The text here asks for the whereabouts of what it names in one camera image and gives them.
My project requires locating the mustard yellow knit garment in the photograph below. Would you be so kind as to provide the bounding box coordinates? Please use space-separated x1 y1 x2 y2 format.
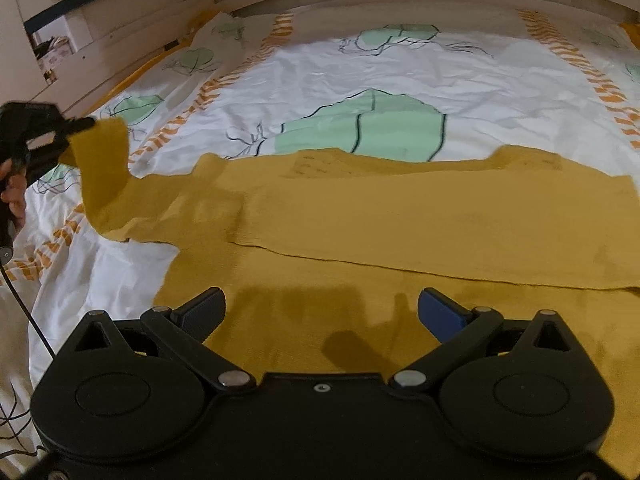
64 119 639 477

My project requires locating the person's left hand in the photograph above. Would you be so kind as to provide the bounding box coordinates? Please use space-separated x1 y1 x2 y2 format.
1 159 27 232

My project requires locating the white shelf with black bars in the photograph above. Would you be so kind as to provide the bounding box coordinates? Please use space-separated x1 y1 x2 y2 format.
1 0 214 100

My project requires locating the white orange patterned duvet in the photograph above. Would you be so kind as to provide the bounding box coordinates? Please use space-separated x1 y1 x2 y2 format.
1 3 639 479

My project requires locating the black cable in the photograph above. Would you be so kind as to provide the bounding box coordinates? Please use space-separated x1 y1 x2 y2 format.
0 238 58 361

